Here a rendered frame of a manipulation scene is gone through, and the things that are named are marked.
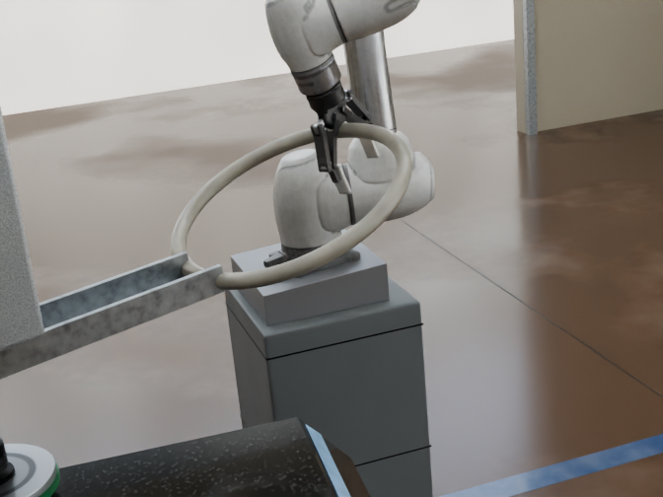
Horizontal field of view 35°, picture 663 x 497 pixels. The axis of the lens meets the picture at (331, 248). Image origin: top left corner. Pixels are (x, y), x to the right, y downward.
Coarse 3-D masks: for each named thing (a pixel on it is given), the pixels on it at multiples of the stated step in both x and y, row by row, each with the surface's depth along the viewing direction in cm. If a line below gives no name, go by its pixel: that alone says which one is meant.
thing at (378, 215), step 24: (288, 144) 218; (384, 144) 204; (240, 168) 218; (408, 168) 192; (216, 192) 216; (192, 216) 210; (384, 216) 183; (336, 240) 180; (360, 240) 181; (192, 264) 192; (288, 264) 180; (312, 264) 180; (240, 288) 184
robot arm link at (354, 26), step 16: (336, 0) 198; (352, 0) 197; (368, 0) 196; (384, 0) 196; (400, 0) 197; (416, 0) 199; (336, 16) 197; (352, 16) 197; (368, 16) 197; (384, 16) 198; (400, 16) 199; (352, 32) 199; (368, 32) 200
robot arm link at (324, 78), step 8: (328, 64) 204; (336, 64) 207; (304, 72) 203; (312, 72) 203; (320, 72) 203; (328, 72) 204; (336, 72) 206; (296, 80) 206; (304, 80) 205; (312, 80) 204; (320, 80) 204; (328, 80) 205; (336, 80) 206; (304, 88) 206; (312, 88) 205; (320, 88) 205; (328, 88) 205
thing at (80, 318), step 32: (96, 288) 183; (128, 288) 187; (160, 288) 178; (192, 288) 183; (64, 320) 180; (96, 320) 172; (128, 320) 176; (0, 352) 162; (32, 352) 165; (64, 352) 169
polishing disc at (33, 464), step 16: (16, 448) 180; (32, 448) 179; (16, 464) 175; (32, 464) 174; (48, 464) 174; (16, 480) 170; (32, 480) 169; (48, 480) 169; (0, 496) 166; (16, 496) 165; (32, 496) 166
